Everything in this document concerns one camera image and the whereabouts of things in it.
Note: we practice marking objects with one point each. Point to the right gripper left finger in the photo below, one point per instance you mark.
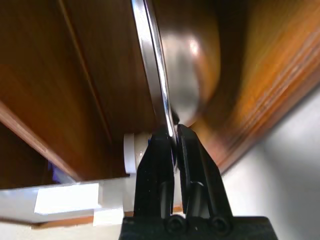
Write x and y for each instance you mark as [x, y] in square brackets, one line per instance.
[152, 180]

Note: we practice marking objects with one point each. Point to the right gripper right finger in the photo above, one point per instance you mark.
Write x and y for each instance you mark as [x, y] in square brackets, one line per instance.
[200, 180]

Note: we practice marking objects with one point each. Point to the white jar blue label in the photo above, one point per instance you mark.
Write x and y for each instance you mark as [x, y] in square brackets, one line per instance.
[130, 155]

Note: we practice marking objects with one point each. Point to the steel bowl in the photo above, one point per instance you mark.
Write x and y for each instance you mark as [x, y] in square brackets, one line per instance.
[182, 75]

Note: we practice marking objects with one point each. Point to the wooden cabinet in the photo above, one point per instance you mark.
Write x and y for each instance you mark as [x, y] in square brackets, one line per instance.
[100, 62]

